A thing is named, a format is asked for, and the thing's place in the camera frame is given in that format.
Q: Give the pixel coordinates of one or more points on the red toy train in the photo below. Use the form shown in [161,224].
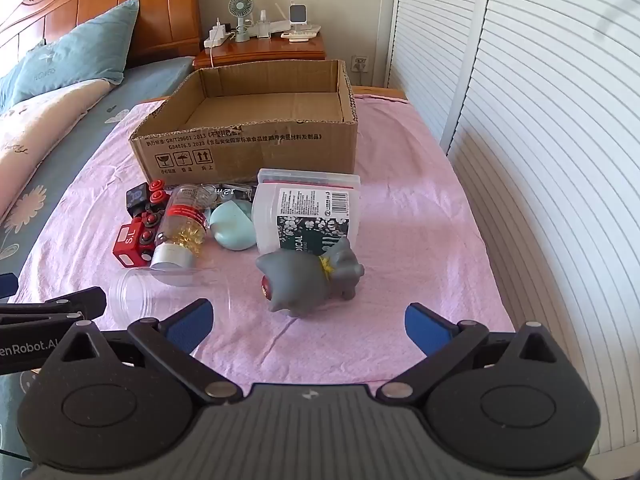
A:
[131,242]

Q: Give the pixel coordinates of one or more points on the black toy train car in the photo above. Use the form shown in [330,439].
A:
[137,197]

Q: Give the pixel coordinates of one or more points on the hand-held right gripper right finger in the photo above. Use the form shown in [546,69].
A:
[429,329]

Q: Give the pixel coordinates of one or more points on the wooden bed frame rail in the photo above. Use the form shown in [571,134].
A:
[380,94]

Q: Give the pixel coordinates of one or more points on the small green desk fan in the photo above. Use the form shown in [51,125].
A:
[242,7]

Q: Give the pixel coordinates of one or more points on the white wall outlet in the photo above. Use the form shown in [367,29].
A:
[360,63]

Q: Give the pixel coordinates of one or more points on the clear plastic jar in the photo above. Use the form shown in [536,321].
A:
[150,290]

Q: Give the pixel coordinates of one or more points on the cream floral pillow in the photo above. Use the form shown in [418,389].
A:
[35,130]

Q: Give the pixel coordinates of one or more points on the large blue pillow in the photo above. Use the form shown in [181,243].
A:
[90,45]

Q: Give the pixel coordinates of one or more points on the white plastic bottle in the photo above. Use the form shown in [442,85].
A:
[300,210]

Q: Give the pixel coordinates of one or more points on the teal egg-shaped object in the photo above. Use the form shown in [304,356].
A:
[232,225]

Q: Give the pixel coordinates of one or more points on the white power strip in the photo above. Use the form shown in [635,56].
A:
[217,36]

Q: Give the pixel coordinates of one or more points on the wooden headboard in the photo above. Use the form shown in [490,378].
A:
[150,10]

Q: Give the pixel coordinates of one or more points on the brown cardboard box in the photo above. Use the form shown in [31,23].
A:
[250,150]

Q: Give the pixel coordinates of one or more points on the small blue pillow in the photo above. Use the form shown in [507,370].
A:
[20,75]

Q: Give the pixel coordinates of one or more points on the pink blanket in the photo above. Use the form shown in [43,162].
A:
[400,240]

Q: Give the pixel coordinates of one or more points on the capsule bottle with silver cap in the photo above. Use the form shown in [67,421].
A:
[182,220]

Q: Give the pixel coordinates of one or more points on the blue floral bed sheet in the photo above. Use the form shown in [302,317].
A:
[125,90]

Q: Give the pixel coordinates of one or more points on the white louvered closet door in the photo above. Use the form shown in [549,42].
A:
[430,35]
[550,160]

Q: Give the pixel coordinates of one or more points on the correction tape dispenser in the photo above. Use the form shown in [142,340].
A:
[230,192]

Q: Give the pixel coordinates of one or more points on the small clear spray bottle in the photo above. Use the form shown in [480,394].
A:
[263,27]

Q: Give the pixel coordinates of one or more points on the white desk camera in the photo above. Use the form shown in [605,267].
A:
[299,14]

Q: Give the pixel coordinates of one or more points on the clear case with red strip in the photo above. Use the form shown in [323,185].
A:
[310,176]

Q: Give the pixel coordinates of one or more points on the wooden nightstand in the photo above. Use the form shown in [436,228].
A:
[270,52]

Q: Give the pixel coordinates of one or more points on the white router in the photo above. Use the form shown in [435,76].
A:
[277,27]

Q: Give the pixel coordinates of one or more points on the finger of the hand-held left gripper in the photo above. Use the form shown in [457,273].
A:
[60,306]
[7,283]

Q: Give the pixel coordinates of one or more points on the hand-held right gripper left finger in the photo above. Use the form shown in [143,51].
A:
[187,329]

